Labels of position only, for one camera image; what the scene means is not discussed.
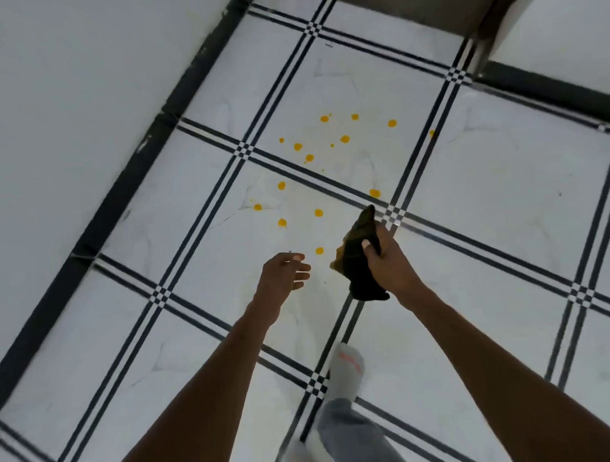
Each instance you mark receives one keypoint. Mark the person's right hand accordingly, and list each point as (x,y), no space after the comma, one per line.
(394,270)

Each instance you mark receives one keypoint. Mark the person's left hand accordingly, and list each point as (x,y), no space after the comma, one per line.
(277,281)

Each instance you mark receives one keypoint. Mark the person's right thumb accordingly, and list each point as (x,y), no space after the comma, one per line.
(370,248)

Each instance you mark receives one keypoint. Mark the person's left fingers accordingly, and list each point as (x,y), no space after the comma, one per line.
(299,273)

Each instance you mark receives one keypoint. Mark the dark cleaning cloth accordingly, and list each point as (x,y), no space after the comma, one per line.
(356,266)

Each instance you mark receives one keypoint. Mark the person's right forearm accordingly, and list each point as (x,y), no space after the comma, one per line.
(505,381)

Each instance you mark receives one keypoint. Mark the person's left forearm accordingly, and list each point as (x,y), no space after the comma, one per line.
(206,396)

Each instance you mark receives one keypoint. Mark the yellow spill drops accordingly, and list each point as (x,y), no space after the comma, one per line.
(310,158)

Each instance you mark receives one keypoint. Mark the white sock with orange mark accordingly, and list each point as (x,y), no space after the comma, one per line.
(346,371)

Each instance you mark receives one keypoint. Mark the grey trouser leg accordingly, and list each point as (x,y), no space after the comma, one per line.
(357,438)

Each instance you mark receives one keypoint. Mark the long black baseboard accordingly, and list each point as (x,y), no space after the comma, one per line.
(119,195)

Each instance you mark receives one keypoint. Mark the short black baseboard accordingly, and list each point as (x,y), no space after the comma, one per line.
(549,91)

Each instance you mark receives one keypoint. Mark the grey-brown door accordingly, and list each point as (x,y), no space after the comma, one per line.
(417,5)

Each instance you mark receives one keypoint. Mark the dark door frame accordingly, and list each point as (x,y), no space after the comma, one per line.
(497,24)

